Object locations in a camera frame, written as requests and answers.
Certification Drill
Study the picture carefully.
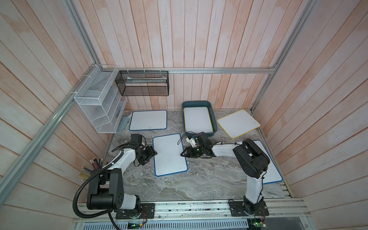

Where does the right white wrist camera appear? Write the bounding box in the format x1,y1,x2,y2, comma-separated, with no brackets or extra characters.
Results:
186,138,199,148

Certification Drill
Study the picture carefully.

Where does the teal plastic storage box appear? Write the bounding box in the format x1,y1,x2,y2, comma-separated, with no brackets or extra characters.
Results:
182,101,218,137

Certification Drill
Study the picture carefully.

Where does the white wire mesh shelf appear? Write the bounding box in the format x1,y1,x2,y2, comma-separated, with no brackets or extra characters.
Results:
74,65,127,134

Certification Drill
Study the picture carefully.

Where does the aluminium mounting rail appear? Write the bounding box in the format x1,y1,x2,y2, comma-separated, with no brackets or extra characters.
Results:
71,197,312,230

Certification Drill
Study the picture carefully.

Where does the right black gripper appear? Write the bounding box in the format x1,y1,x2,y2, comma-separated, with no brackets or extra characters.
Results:
180,147,205,158

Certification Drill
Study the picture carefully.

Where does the pencil cup with pencils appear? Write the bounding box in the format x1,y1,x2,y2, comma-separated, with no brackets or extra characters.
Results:
80,158,108,185

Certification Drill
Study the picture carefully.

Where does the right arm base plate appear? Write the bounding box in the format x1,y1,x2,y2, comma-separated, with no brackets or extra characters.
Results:
228,198,269,217

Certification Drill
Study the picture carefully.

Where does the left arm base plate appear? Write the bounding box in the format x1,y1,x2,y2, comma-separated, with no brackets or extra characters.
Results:
116,203,155,219

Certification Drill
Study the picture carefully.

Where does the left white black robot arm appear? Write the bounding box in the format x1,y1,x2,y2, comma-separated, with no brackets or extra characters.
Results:
87,134,157,211

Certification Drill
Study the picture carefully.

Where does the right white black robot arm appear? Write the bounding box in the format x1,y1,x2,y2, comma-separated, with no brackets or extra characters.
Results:
178,131,270,205

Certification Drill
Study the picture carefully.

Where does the yellow-framed whiteboard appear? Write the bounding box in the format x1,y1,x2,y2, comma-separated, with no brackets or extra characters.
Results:
217,109,261,139
184,107,213,133

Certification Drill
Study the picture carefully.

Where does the blue-framed whiteboard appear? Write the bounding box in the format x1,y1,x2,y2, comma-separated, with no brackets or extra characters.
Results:
129,110,167,131
152,133,188,177
212,140,284,185

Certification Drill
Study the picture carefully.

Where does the black mesh basket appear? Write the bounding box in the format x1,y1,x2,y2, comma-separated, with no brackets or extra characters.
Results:
115,70,170,96

